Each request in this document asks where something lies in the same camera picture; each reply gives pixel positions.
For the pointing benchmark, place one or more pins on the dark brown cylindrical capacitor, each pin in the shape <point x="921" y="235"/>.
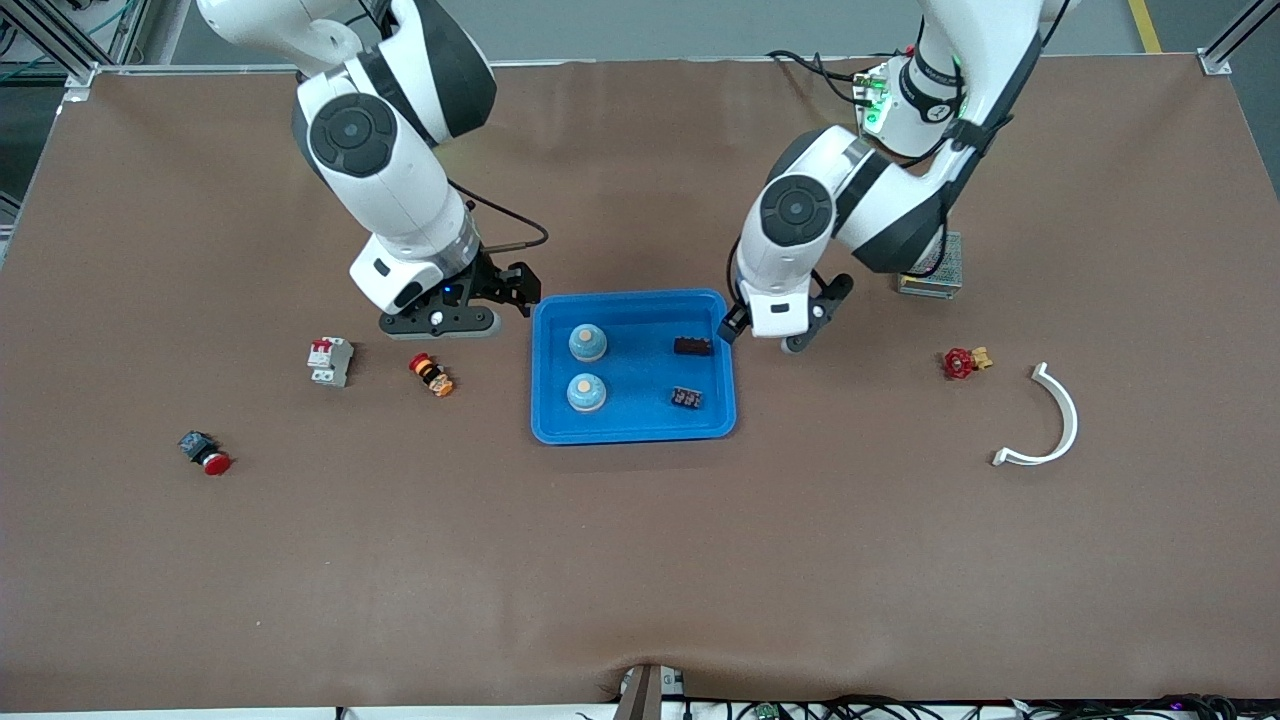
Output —
<point x="692" y="346"/>

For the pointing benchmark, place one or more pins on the grey metal camera post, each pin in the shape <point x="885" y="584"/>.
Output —
<point x="640" y="695"/>

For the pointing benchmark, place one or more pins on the white curved plastic clamp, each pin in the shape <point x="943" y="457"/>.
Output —
<point x="1072" y="420"/>

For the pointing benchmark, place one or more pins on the red mushroom push button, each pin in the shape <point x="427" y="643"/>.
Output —
<point x="205" y="453"/>

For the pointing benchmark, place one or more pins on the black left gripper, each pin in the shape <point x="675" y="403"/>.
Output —
<point x="733" y="322"/>

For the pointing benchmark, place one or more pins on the orange yellow emergency stop switch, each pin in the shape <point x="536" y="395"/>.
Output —
<point x="432" y="375"/>

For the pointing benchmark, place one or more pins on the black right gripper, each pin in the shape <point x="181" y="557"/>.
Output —
<point x="493" y="283"/>

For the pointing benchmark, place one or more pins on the blue plastic tray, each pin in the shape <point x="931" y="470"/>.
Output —
<point x="640" y="420"/>

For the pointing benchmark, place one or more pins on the aluminium frame post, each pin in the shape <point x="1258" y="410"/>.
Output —
<point x="50" y="40"/>
<point x="1214" y="63"/>

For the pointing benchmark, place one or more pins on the white red circuit breaker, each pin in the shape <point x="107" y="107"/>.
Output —
<point x="330" y="362"/>

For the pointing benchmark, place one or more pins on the metal mesh power supply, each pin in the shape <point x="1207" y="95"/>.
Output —
<point x="945" y="275"/>

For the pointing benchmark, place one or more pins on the light blue call bell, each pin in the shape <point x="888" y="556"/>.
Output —
<point x="586" y="392"/>
<point x="587" y="342"/>

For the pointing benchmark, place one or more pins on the black terminal block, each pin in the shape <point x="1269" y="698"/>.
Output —
<point x="686" y="398"/>

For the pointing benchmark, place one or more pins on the aluminium table edge rail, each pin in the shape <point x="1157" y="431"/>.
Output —
<point x="200" y="68"/>

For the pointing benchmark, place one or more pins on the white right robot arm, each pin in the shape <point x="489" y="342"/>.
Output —
<point x="390" y="190"/>

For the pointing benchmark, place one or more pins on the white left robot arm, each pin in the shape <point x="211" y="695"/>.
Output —
<point x="800" y="210"/>

